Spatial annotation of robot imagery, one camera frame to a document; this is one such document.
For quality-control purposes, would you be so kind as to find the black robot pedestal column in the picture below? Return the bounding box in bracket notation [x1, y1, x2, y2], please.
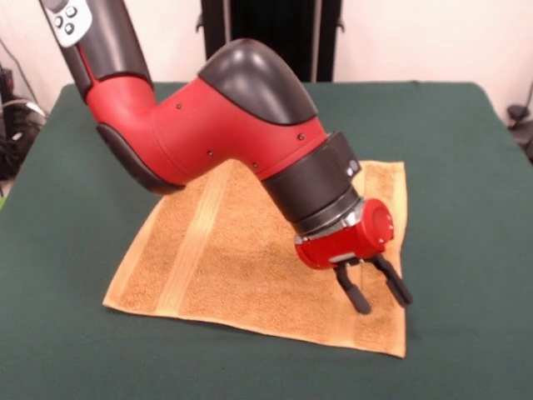
[195, 0, 346, 83]

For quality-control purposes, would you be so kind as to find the dark green table cloth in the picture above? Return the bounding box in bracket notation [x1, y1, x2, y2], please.
[0, 82, 533, 400]

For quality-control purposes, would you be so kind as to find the grey cable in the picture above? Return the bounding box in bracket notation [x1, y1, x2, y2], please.
[0, 37, 46, 116]

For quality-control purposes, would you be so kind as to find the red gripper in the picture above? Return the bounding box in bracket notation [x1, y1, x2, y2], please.
[293, 197, 414, 316]

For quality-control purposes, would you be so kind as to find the tan terry towel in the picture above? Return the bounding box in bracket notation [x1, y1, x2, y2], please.
[102, 160, 408, 359]

